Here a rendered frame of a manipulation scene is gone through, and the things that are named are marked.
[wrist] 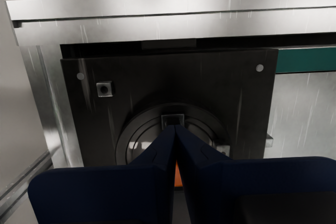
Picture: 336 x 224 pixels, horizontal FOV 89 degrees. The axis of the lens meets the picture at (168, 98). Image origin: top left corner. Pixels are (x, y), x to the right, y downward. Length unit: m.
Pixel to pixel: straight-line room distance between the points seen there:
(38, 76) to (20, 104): 0.17
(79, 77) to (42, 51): 0.06
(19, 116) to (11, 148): 0.08
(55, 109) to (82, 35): 0.10
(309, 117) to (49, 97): 0.37
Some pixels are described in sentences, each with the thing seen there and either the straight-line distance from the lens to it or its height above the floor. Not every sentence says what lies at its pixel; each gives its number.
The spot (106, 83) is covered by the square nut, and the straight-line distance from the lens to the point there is 0.20.
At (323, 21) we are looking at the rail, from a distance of 0.27.
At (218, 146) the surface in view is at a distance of 0.19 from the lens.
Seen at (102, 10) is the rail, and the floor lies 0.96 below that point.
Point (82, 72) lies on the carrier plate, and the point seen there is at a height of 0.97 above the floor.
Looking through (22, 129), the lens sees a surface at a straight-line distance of 0.44.
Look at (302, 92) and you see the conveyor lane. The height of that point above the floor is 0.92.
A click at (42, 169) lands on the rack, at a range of 0.32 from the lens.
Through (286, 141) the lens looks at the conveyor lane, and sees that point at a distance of 0.35.
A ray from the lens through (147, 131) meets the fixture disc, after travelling 0.19.
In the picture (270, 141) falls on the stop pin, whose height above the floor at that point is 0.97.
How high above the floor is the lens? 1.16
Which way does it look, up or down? 73 degrees down
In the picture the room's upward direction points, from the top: 177 degrees clockwise
